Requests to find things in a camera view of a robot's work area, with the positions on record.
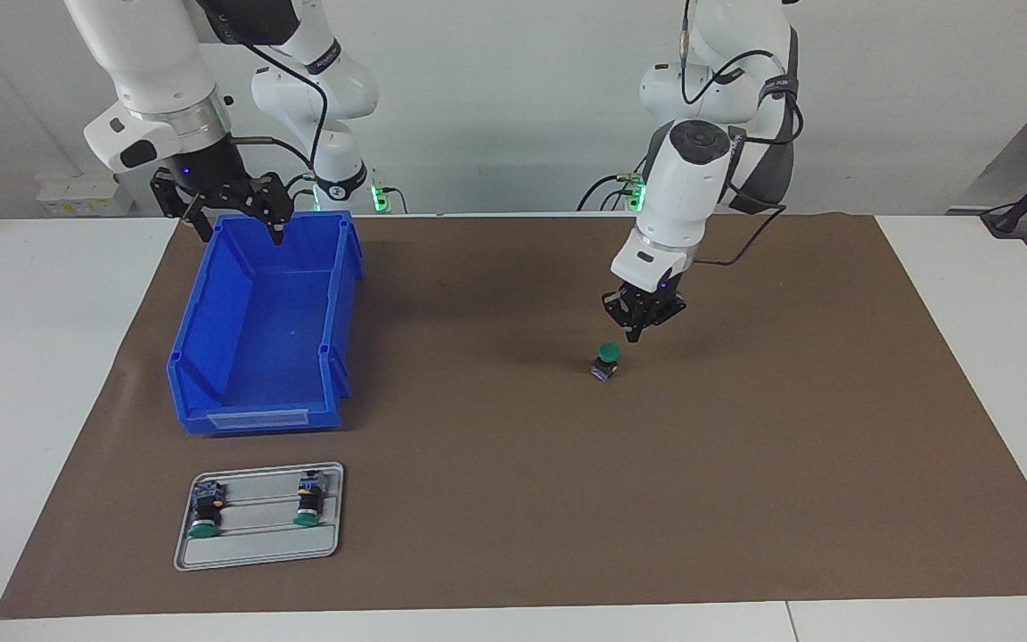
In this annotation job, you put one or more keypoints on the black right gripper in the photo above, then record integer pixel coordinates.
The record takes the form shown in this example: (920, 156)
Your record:
(206, 174)

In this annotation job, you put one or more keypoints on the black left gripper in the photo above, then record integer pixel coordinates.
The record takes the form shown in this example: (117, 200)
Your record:
(652, 299)

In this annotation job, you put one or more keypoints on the green push button switch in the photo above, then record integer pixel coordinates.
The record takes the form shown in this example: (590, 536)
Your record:
(203, 530)
(306, 517)
(607, 351)

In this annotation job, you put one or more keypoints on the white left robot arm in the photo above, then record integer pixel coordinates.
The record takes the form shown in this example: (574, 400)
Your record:
(683, 196)

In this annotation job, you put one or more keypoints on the white socket box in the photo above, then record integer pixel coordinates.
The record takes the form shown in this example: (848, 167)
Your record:
(77, 192)

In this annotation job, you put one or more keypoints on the blue plastic storage bin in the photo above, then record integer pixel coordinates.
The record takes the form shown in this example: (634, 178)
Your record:
(273, 357)

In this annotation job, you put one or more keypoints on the brown table mat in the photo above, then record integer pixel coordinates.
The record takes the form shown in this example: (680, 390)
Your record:
(567, 490)

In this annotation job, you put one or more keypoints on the grey metal tray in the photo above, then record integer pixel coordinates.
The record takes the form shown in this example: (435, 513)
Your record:
(255, 553)

